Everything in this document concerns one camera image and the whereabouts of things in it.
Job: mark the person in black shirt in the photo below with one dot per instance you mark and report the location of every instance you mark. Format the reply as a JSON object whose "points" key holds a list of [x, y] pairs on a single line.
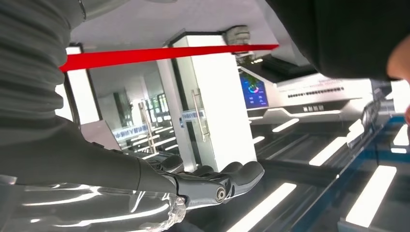
{"points": [[346, 32]]}

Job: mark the blue door label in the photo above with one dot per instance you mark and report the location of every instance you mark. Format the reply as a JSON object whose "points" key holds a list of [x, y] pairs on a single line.
{"points": [[192, 115]]}

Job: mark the white pillar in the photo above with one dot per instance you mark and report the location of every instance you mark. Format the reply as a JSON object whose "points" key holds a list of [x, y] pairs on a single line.
{"points": [[224, 112]]}

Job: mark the blue display screen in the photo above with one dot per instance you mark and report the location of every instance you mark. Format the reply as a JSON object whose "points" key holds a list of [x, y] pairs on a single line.
{"points": [[254, 94]]}

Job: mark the red floor tape line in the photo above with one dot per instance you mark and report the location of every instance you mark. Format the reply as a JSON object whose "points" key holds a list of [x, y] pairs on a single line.
{"points": [[160, 53]]}

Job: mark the white reception counter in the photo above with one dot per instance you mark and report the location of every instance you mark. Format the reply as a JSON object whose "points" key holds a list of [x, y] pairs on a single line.
{"points": [[320, 96]]}

